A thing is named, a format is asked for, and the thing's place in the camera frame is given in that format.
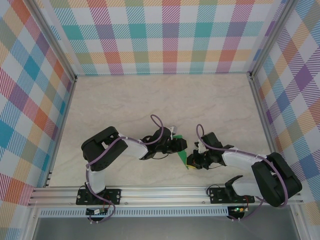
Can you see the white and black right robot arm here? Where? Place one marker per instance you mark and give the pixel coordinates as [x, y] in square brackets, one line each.
[245, 186]

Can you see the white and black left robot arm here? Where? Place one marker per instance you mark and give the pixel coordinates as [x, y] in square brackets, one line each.
[96, 178]

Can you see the small circuit board green light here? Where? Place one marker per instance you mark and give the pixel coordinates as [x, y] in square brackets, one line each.
[238, 209]

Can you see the small black circuit board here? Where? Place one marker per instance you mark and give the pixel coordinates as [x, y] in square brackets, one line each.
[96, 212]

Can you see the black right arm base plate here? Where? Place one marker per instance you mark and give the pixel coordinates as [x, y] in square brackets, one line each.
[217, 195]

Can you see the long aluminium mounting rail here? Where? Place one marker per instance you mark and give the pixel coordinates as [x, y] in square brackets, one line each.
[162, 196]

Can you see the aluminium side rail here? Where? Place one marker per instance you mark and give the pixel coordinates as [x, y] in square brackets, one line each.
[60, 135]
[267, 130]

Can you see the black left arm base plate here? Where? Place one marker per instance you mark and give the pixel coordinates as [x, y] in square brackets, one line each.
[113, 196]

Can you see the aluminium frame leg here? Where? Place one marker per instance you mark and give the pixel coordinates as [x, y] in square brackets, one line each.
[298, 225]
[31, 225]

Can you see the aluminium frame post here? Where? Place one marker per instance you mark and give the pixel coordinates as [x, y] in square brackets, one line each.
[53, 40]
[271, 37]

